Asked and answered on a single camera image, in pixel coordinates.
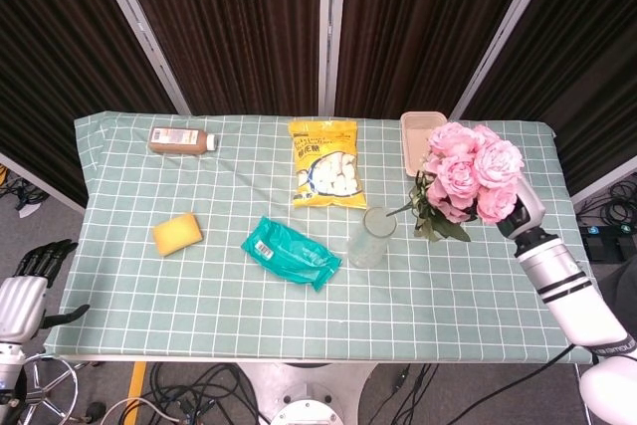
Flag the black pedal box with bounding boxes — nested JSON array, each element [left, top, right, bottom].
[[579, 223, 637, 263]]

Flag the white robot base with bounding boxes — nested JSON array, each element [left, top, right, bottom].
[[233, 360, 384, 425]]

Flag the beige rectangular tray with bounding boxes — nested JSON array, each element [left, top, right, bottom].
[[399, 110, 448, 179]]

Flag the chrome stool base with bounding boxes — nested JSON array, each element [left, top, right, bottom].
[[19, 352, 94, 425]]

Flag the teal wet wipes pack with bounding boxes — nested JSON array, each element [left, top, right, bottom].
[[240, 215, 343, 293]]

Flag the dark folding screen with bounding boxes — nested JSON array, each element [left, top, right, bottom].
[[0, 0, 637, 207]]

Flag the yellow sponge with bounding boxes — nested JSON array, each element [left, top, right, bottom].
[[151, 212, 205, 258]]

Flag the brown drink bottle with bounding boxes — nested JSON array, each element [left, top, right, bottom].
[[147, 126, 220, 156]]

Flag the pink artificial flower bouquet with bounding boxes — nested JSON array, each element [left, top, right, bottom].
[[385, 120, 526, 244]]

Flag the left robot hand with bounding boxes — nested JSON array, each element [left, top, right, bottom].
[[0, 239, 92, 344]]

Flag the yellow marshmallow bag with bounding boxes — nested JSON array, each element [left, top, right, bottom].
[[288, 117, 368, 211]]

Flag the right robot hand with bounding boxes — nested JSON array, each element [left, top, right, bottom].
[[495, 178, 547, 240]]

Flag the yellow floor tape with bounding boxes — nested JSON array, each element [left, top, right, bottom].
[[127, 361, 148, 409]]

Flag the green checkered tablecloth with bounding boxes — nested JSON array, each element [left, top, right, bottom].
[[42, 110, 627, 364]]

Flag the black floor cables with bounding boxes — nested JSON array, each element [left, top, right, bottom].
[[99, 362, 265, 425]]

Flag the clear glass cup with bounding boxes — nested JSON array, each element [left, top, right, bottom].
[[347, 206, 399, 269]]

